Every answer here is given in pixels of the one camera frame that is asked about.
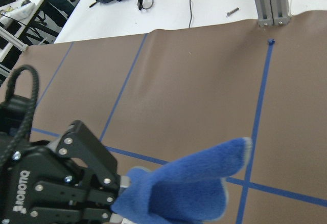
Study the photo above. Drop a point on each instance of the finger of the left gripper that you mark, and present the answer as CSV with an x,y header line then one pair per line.
x,y
103,214
79,142

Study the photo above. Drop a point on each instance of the blue microfiber towel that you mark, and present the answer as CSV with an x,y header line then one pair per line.
x,y
191,189

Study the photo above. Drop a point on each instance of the metal bolt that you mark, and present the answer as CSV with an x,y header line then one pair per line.
x,y
228,14

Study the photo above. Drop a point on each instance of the black strap gadget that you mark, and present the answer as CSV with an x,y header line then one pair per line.
x,y
145,4

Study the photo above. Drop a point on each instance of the aluminium frame post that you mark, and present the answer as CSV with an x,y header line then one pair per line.
x,y
273,12

